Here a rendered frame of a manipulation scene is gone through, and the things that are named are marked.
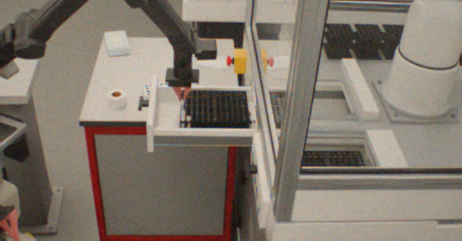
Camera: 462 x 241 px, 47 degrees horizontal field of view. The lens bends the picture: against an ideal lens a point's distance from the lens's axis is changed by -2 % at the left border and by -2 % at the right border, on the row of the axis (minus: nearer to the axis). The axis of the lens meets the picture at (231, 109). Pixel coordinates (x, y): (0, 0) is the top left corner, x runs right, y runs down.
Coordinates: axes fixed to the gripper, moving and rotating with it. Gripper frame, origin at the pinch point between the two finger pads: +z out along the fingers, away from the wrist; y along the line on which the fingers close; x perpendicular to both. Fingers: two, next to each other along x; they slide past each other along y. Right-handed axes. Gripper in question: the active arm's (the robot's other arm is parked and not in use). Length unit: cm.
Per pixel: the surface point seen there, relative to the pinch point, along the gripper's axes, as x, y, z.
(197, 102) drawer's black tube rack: -5.0, -4.7, 5.1
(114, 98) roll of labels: -19.5, 25.4, 16.0
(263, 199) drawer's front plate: 41.6, -23.2, 0.5
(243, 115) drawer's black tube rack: 1.6, -19.6, 4.8
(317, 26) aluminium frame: 49, -27, -54
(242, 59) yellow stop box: -33.3, -20.5, 5.4
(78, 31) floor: -219, 89, 104
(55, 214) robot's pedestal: -33, 61, 95
